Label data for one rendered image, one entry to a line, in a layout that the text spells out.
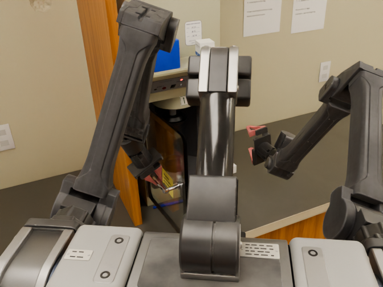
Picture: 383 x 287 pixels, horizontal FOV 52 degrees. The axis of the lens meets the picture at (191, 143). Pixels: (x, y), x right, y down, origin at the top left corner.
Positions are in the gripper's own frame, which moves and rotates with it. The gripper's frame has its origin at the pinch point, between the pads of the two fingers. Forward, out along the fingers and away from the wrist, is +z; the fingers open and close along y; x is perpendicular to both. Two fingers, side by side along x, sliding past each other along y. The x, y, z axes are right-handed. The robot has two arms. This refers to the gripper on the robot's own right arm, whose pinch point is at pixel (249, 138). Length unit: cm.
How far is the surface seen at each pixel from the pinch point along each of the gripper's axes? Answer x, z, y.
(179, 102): 19.6, 13.7, 16.4
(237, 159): -6.8, 25.8, -27.7
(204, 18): 6.0, 11.9, 43.7
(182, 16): 13.7, 11.8, 46.3
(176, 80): 22.3, 3.9, 29.3
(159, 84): 28.1, 4.3, 29.7
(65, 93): 55, 54, 17
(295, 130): -48, 38, -34
